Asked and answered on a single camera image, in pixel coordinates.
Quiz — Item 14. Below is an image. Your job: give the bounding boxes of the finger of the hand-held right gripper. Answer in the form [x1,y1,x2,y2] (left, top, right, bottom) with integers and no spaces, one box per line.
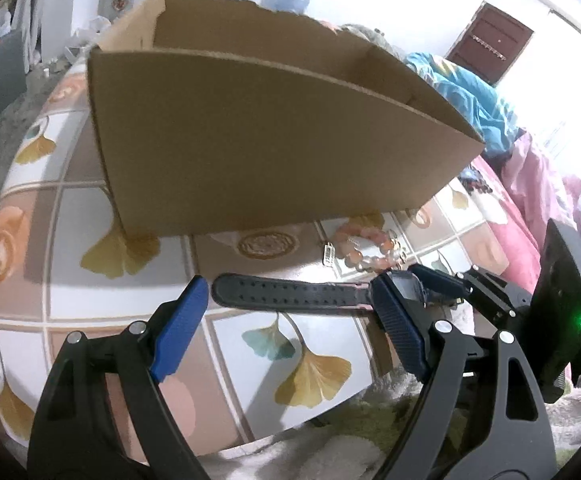
[463,269,533,333]
[410,263,471,307]

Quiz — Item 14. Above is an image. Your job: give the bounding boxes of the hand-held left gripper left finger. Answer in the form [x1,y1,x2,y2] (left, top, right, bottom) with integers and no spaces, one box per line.
[26,275,210,480]

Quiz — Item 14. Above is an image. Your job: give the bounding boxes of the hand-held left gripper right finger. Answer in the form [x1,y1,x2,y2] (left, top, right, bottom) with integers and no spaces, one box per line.
[369,277,558,480]

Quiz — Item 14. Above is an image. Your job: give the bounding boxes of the pink bead bracelet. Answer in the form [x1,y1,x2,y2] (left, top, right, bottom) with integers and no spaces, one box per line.
[331,220,406,275]

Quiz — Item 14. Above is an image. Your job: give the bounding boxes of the black strap smart watch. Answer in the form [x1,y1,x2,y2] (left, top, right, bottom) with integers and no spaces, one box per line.
[212,269,426,318]

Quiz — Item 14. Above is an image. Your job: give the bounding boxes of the brown cardboard box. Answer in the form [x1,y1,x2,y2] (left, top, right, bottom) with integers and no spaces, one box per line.
[86,0,487,238]

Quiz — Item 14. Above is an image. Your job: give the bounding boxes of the pink floral blanket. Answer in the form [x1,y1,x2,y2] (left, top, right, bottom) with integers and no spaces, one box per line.
[470,130,581,291]

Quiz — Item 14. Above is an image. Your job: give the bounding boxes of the white green fluffy towel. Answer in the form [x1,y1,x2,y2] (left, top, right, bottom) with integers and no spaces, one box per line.
[198,365,581,480]

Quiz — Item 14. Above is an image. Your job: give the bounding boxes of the blue blanket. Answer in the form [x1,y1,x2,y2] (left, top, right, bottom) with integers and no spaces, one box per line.
[403,51,526,158]

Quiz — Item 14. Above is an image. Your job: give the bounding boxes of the brown door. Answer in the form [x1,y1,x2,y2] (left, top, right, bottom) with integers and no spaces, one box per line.
[444,2,535,86]

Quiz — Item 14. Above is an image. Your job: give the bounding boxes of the grey patterned pillow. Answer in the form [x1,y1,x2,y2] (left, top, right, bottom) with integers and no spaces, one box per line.
[340,22,407,61]

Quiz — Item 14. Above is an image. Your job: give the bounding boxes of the white plastic bag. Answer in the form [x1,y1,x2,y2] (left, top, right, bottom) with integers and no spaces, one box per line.
[65,16,114,61]

